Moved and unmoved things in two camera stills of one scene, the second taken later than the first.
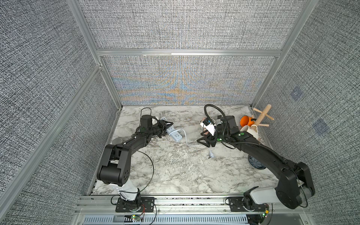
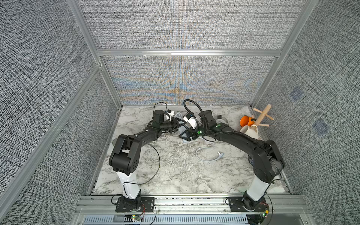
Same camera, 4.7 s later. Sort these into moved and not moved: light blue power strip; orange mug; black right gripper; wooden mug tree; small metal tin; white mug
Moved: light blue power strip; black right gripper
Not moved: wooden mug tree; orange mug; small metal tin; white mug
